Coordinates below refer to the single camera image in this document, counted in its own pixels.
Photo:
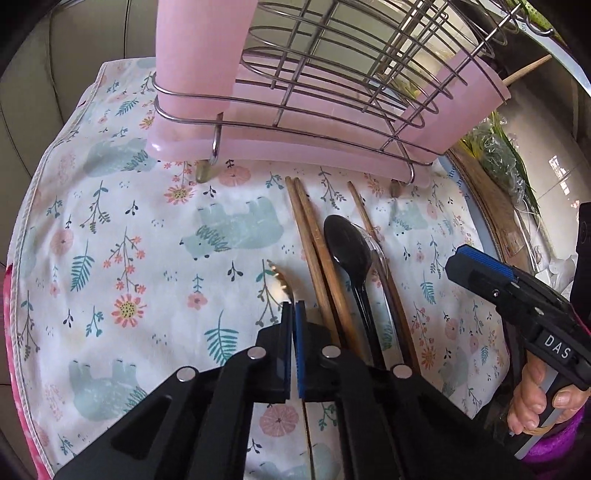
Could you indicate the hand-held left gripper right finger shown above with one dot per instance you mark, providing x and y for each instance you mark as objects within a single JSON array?
[{"x": 301, "y": 350}]

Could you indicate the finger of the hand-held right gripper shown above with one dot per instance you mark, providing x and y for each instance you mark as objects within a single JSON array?
[
  {"x": 471, "y": 277},
  {"x": 489, "y": 263}
]

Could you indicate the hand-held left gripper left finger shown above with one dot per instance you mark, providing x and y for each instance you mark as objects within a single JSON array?
[{"x": 286, "y": 350}]

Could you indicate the gold metal fork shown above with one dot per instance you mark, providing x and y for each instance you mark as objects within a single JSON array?
[{"x": 277, "y": 277}]

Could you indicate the clear plastic spoon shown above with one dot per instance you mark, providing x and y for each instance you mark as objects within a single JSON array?
[{"x": 376, "y": 249}]

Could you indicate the black plastic spoon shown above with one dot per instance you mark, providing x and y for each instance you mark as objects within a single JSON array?
[{"x": 348, "y": 244}]

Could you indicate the person's right hand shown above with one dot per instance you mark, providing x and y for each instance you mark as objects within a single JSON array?
[{"x": 531, "y": 383}]

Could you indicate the bag of green vegetables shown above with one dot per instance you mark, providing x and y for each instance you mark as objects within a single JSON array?
[{"x": 496, "y": 157}]

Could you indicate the floral printed cloth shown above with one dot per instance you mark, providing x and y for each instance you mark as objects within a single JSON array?
[{"x": 138, "y": 230}]

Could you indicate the wooden stick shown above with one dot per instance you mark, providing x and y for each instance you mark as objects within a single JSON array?
[{"x": 526, "y": 71}]

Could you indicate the pink patterned cloth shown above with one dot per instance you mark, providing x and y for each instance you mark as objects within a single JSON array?
[{"x": 18, "y": 369}]

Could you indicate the grey kitchen base cabinets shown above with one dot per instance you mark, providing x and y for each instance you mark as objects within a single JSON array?
[{"x": 55, "y": 46}]

